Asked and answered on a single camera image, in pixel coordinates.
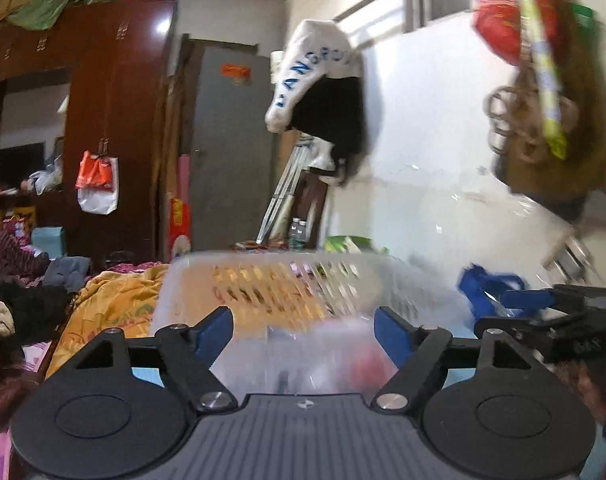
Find orange-red packet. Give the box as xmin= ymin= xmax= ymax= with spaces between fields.
xmin=358 ymin=355 xmax=399 ymax=386

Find metal wall bracket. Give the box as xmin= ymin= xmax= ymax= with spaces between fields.
xmin=543 ymin=227 xmax=598 ymax=283

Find yellow patterned blanket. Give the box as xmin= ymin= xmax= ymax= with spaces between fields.
xmin=46 ymin=265 xmax=171 ymax=376

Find green plastic bag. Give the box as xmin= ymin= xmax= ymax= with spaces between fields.
xmin=573 ymin=5 xmax=596 ymax=36

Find white plastic basket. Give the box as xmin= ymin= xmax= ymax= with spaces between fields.
xmin=153 ymin=249 xmax=464 ymax=396

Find green cloth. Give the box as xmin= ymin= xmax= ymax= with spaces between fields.
xmin=6 ymin=0 xmax=139 ymax=31

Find red plastic bag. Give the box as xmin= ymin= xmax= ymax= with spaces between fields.
xmin=473 ymin=0 xmax=558 ymax=66

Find teal box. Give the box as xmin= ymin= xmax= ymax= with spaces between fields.
xmin=32 ymin=226 xmax=65 ymax=256

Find brown wooden wardrobe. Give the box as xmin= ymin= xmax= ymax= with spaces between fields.
xmin=0 ymin=0 xmax=179 ymax=266

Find yellow-green strap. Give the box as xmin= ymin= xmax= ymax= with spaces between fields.
xmin=503 ymin=0 xmax=568 ymax=161

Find orange and white plastic bag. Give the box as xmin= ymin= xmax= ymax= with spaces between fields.
xmin=76 ymin=150 xmax=120 ymax=216

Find pile of dark clothes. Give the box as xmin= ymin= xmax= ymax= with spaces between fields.
xmin=0 ymin=225 xmax=91 ymax=386

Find coiled rope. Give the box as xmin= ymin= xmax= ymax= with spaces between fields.
xmin=485 ymin=85 xmax=578 ymax=161

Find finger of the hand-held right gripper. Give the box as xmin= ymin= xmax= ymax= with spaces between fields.
xmin=500 ymin=284 xmax=606 ymax=312
xmin=475 ymin=316 xmax=551 ymax=347

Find grey door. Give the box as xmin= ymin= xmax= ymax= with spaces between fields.
xmin=188 ymin=42 xmax=284 ymax=251

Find black monitor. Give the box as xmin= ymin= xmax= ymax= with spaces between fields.
xmin=0 ymin=142 xmax=46 ymax=191

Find green and white tote bag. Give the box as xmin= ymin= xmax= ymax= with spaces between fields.
xmin=324 ymin=235 xmax=389 ymax=257

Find blue tote bag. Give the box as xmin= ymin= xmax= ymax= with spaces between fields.
xmin=458 ymin=262 xmax=528 ymax=321

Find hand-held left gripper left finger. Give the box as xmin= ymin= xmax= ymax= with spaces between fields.
xmin=68 ymin=306 xmax=236 ymax=414

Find white and black hoodie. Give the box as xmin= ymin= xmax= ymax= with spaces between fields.
xmin=264 ymin=19 xmax=366 ymax=188

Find red gift bag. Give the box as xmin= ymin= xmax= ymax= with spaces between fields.
xmin=169 ymin=197 xmax=191 ymax=256

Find red door sign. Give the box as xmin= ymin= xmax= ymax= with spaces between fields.
xmin=220 ymin=63 xmax=254 ymax=85

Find metal crutches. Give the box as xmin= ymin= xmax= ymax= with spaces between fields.
xmin=255 ymin=132 xmax=314 ymax=246

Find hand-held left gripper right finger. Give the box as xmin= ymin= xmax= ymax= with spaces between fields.
xmin=370 ymin=306 xmax=538 ymax=414

